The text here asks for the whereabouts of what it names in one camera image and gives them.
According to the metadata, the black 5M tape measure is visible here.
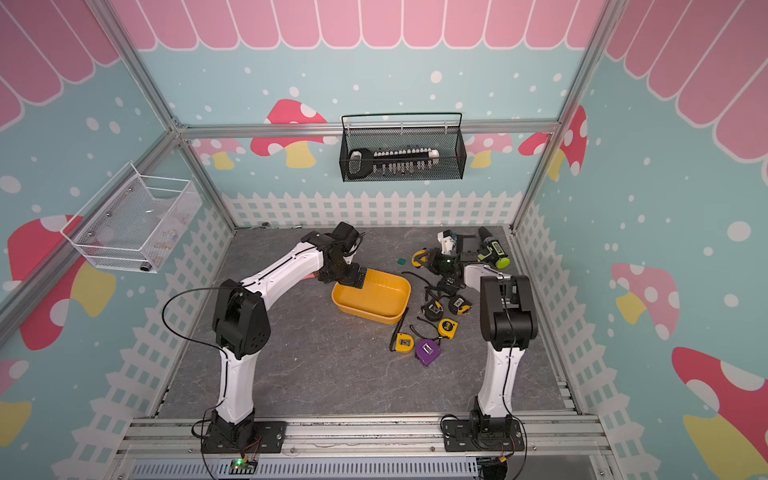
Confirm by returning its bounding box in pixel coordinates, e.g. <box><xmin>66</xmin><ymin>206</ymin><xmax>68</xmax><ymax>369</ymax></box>
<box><xmin>437</xmin><ymin>276</ymin><xmax>463</xmax><ymax>296</ymax></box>

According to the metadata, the large black yellow tape measure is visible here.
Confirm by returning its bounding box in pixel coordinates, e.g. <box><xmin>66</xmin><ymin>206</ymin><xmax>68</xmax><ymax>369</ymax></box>
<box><xmin>448</xmin><ymin>295</ymin><xmax>473</xmax><ymax>316</ymax></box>

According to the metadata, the yellow plastic storage box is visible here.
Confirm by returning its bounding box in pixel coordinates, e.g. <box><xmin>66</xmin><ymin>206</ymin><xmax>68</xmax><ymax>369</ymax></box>
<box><xmin>332</xmin><ymin>269</ymin><xmax>412</xmax><ymax>325</ymax></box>

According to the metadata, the yellow round tape measure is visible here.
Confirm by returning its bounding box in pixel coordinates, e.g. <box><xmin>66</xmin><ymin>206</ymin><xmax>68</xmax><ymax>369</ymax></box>
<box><xmin>437</xmin><ymin>318</ymin><xmax>458</xmax><ymax>339</ymax></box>

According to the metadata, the purple tape measure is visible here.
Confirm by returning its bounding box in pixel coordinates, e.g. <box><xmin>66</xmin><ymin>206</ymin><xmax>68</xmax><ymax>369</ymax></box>
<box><xmin>414</xmin><ymin>339</ymin><xmax>442</xmax><ymax>367</ymax></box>

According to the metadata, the small yellow tape measure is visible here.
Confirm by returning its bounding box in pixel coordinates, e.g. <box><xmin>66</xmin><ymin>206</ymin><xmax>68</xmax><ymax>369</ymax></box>
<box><xmin>394</xmin><ymin>333</ymin><xmax>415</xmax><ymax>353</ymax></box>

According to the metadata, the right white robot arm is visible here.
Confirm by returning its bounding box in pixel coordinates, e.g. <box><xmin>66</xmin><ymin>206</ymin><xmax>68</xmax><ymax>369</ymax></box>
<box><xmin>439</xmin><ymin>263</ymin><xmax>538</xmax><ymax>452</ymax></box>

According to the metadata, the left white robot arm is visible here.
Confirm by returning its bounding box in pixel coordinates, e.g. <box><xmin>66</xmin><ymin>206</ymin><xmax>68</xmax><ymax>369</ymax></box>
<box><xmin>210</xmin><ymin>222</ymin><xmax>367</xmax><ymax>449</ymax></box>

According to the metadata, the green black power drill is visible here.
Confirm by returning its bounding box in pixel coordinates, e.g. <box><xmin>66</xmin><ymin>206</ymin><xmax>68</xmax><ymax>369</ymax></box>
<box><xmin>478</xmin><ymin>227</ymin><xmax>511</xmax><ymax>270</ymax></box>

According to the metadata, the small green circuit board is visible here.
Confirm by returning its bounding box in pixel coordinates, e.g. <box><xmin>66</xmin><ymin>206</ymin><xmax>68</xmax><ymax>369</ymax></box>
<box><xmin>229</xmin><ymin>458</ymin><xmax>258</xmax><ymax>475</ymax></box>

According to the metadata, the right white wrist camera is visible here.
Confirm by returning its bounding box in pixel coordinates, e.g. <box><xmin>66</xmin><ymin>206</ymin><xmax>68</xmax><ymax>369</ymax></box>
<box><xmin>437</xmin><ymin>229</ymin><xmax>462</xmax><ymax>256</ymax></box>

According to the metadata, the socket set rail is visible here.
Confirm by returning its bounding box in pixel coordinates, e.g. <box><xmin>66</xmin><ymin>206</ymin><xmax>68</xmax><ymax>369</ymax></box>
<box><xmin>346</xmin><ymin>148</ymin><xmax>440</xmax><ymax>180</ymax></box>

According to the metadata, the black wire wall basket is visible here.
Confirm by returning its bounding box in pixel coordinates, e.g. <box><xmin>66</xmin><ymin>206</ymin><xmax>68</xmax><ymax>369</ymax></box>
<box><xmin>339</xmin><ymin>112</ymin><xmax>467</xmax><ymax>182</ymax></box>

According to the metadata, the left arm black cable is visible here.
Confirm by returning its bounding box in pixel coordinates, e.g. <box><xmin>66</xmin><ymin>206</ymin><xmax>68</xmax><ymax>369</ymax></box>
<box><xmin>161</xmin><ymin>286</ymin><xmax>229</xmax><ymax>409</ymax></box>

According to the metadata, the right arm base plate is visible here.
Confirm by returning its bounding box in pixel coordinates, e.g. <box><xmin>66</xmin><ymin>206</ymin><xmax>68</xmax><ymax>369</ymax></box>
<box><xmin>440</xmin><ymin>416</ymin><xmax>526</xmax><ymax>453</ymax></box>

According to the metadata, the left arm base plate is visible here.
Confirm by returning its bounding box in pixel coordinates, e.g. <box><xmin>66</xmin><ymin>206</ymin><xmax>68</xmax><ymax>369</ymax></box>
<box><xmin>201</xmin><ymin>418</ymin><xmax>288</xmax><ymax>454</ymax></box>

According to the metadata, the grey cable duct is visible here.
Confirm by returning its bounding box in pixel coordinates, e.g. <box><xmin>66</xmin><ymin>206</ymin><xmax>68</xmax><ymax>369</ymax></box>
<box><xmin>127</xmin><ymin>457</ymin><xmax>480</xmax><ymax>479</ymax></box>

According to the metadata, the white wire wall basket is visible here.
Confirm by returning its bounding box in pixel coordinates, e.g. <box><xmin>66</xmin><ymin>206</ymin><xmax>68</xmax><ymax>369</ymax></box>
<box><xmin>60</xmin><ymin>163</ymin><xmax>203</xmax><ymax>273</ymax></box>

